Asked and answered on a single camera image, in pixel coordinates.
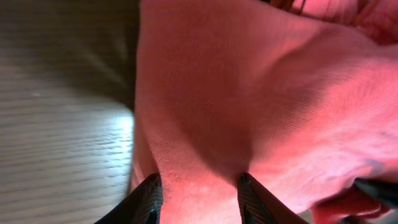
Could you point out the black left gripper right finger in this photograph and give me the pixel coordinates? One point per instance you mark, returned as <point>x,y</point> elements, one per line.
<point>257,205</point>

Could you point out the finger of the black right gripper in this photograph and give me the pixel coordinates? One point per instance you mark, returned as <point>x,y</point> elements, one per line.
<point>384,192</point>

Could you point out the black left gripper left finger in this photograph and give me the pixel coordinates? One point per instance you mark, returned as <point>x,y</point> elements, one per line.
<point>141,206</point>

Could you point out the orange soccer t-shirt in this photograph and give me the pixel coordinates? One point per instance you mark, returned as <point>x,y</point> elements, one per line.
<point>304,99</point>

